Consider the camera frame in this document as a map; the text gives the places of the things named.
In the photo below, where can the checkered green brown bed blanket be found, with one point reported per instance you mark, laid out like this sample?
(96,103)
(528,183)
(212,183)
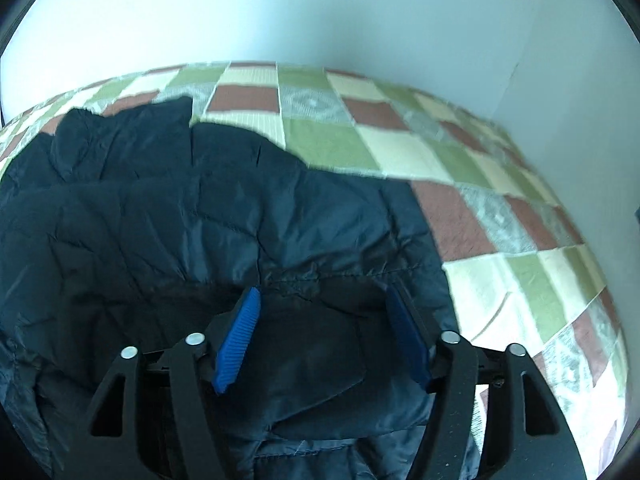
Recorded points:
(325,140)

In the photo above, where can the dark navy puffer jacket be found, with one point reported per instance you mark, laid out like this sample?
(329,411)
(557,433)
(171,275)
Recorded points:
(200,220)

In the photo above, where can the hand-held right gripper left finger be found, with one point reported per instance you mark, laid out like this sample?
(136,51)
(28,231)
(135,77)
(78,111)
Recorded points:
(239,340)

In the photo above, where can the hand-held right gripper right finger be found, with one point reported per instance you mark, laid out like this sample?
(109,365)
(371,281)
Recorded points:
(409,340)

